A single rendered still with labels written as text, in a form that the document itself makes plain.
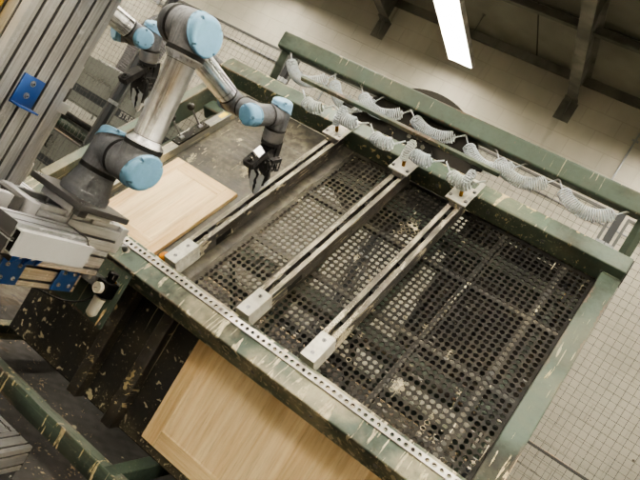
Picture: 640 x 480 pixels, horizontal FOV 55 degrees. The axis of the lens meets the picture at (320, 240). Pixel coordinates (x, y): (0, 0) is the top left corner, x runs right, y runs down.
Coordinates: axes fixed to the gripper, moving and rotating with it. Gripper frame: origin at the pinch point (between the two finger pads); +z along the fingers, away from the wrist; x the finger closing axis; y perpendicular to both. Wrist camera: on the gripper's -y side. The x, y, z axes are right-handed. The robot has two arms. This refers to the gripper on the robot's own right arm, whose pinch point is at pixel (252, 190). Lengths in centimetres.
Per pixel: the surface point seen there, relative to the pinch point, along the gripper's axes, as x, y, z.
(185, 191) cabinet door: 44, 17, 27
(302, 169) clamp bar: 11, 53, 6
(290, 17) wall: 362, 554, 41
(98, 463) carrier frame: -4, -55, 100
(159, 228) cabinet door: 36, -3, 35
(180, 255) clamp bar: 14.2, -13.6, 32.9
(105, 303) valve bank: 27, -34, 56
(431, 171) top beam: -36, 82, -11
